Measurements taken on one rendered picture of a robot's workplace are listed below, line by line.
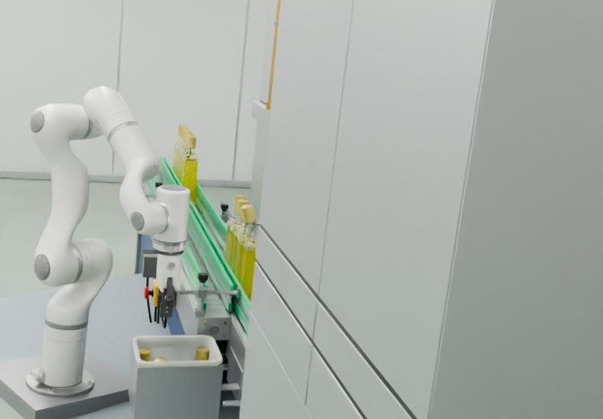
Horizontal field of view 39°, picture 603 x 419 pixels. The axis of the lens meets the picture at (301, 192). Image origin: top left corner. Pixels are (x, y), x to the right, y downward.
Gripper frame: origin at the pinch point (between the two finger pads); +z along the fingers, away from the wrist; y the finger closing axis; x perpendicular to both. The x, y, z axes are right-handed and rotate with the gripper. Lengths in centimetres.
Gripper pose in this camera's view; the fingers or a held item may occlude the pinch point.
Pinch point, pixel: (164, 306)
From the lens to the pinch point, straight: 224.0
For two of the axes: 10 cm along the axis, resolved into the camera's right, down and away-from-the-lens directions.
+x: -9.5, -0.3, -3.0
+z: -1.1, 9.7, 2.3
